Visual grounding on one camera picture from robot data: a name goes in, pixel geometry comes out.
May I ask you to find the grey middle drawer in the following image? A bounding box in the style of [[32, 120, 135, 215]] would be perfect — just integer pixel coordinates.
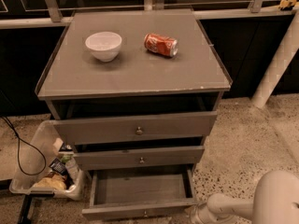
[[74, 146, 204, 171]]

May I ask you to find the clear plastic storage bin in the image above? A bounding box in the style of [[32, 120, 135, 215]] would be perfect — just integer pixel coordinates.
[[9, 120, 84, 201]]

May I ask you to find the grey drawer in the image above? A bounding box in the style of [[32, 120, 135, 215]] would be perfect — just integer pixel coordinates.
[[74, 146, 204, 171], [82, 165, 196, 220], [52, 111, 217, 145]]

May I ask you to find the grey wooden drawer cabinet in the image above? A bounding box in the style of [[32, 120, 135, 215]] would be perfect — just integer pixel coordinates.
[[35, 8, 234, 179]]

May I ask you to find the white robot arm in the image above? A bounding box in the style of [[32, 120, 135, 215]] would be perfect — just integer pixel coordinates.
[[190, 171, 299, 224]]

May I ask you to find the yellow chip bag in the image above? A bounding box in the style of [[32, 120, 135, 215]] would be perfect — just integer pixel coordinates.
[[34, 173, 66, 190]]

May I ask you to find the black stand base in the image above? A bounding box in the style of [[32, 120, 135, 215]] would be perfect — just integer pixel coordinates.
[[17, 195, 33, 224]]

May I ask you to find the white diagonal pole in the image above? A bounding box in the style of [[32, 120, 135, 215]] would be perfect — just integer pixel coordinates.
[[251, 12, 299, 108]]

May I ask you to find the orange soda can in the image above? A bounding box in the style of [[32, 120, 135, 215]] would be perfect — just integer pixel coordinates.
[[144, 33, 178, 57]]

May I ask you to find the metal window railing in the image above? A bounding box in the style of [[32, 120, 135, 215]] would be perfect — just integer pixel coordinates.
[[0, 0, 299, 30]]

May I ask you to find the grey bottom drawer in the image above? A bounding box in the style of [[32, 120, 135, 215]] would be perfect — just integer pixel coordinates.
[[82, 165, 196, 220]]

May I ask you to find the plastic bottle green cap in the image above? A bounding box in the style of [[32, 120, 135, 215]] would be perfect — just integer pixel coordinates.
[[61, 155, 79, 181]]

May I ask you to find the grey top drawer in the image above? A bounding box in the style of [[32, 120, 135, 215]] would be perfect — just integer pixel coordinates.
[[52, 111, 217, 145]]

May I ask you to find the white ceramic bowl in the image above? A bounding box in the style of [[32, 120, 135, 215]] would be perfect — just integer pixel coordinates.
[[85, 32, 122, 62]]

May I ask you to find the dark blue snack packet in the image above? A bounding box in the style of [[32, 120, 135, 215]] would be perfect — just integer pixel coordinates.
[[49, 159, 66, 175]]

